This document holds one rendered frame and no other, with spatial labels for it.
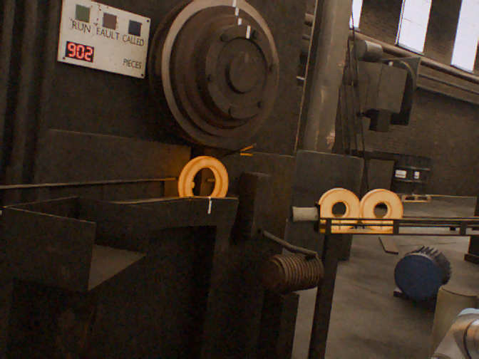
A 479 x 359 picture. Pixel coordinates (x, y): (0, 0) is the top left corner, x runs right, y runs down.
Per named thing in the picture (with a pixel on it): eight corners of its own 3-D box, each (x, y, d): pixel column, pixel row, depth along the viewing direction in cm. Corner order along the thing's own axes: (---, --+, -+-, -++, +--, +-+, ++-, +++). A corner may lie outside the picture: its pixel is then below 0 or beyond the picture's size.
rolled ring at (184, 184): (232, 159, 173) (226, 157, 176) (187, 154, 161) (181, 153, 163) (224, 212, 175) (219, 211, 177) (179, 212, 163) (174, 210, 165)
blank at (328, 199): (317, 187, 188) (320, 188, 185) (359, 188, 190) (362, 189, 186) (316, 229, 189) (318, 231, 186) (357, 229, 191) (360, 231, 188)
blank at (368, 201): (359, 188, 190) (362, 189, 186) (400, 189, 191) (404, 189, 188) (357, 229, 191) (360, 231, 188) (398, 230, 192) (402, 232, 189)
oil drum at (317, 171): (269, 245, 459) (282, 146, 452) (313, 243, 498) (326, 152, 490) (319, 263, 414) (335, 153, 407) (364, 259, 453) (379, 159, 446)
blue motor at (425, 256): (387, 300, 336) (395, 248, 333) (405, 283, 385) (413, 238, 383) (438, 314, 321) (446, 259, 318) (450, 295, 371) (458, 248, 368)
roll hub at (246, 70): (191, 112, 152) (202, 15, 150) (259, 123, 171) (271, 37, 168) (202, 112, 148) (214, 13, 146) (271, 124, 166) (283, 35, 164)
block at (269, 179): (230, 235, 188) (239, 170, 186) (246, 234, 193) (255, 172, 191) (249, 242, 180) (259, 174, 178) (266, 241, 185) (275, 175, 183)
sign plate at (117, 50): (57, 60, 144) (63, -6, 143) (140, 78, 161) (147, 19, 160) (60, 60, 142) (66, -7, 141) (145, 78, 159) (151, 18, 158)
